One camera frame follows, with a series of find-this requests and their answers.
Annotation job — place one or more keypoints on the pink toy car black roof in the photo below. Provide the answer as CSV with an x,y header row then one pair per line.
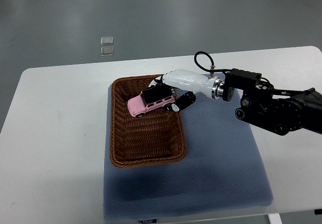
x,y
151,99

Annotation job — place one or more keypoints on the white table leg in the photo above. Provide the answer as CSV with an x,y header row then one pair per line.
x,y
274,218

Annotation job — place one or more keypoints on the upper metal floor plate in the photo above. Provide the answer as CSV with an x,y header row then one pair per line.
x,y
107,40

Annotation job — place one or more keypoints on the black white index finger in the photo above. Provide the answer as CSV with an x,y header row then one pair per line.
x,y
156,82

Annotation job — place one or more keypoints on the black thumb robot finger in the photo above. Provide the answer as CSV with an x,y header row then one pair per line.
x,y
181,102

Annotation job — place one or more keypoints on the blue-grey padded mat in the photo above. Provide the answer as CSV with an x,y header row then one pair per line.
x,y
222,170

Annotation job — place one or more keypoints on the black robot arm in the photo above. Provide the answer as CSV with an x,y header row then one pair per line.
x,y
262,105

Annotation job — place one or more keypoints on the metal floor plate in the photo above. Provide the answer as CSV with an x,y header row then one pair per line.
x,y
107,51
107,40

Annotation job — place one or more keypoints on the brown woven wicker basket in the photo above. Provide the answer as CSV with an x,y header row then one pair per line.
x,y
156,138

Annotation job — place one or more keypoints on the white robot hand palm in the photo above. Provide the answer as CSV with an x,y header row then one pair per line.
x,y
195,83

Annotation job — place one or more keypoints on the lower metal floor plate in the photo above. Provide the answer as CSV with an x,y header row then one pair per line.
x,y
107,51

